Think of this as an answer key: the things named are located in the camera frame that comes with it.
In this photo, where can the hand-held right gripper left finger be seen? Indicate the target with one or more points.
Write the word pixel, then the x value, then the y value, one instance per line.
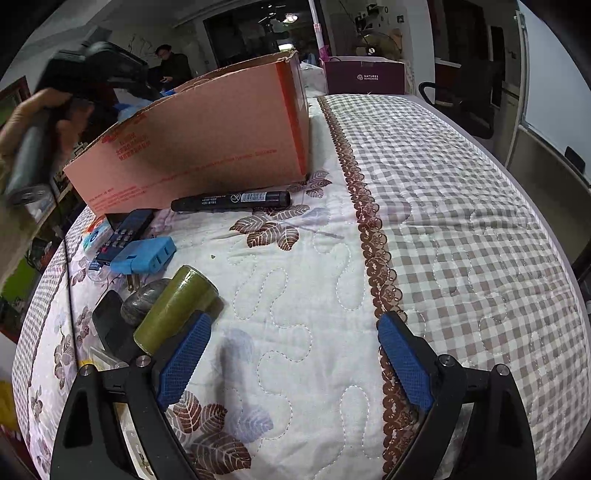
pixel 184 360

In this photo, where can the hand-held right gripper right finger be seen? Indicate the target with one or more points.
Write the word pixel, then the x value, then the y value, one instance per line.
pixel 406 364

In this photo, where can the olive green cylinder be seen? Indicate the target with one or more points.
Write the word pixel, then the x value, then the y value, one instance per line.
pixel 171 309

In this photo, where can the blue power adapter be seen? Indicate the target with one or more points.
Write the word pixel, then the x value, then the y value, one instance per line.
pixel 143 256

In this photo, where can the brown cardboard box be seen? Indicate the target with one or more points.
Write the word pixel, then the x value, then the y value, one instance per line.
pixel 207 138

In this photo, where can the tissue pack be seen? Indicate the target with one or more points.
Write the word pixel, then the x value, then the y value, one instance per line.
pixel 97 237

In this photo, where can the person's left hand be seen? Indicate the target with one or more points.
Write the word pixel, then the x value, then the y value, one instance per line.
pixel 27 110

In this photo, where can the dark grey stone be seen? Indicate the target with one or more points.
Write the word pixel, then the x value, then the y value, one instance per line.
pixel 143 297

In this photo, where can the black rectangular case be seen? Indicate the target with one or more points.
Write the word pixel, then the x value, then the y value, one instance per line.
pixel 111 323

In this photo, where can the quilted leaf print blanket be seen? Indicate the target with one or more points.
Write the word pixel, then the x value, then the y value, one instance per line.
pixel 438 230

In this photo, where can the black remote control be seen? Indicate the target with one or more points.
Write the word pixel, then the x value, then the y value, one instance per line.
pixel 124 235

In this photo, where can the black marker pen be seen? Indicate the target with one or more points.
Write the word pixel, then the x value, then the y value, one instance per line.
pixel 231 201

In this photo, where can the black office chair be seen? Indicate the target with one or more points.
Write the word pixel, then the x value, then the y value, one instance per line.
pixel 461 110

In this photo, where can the purple gift box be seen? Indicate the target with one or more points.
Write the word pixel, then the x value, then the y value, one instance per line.
pixel 364 76

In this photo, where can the standing fan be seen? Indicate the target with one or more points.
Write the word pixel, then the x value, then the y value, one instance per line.
pixel 376 44

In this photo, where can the whiteboard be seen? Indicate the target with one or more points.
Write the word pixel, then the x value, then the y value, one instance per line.
pixel 554 92

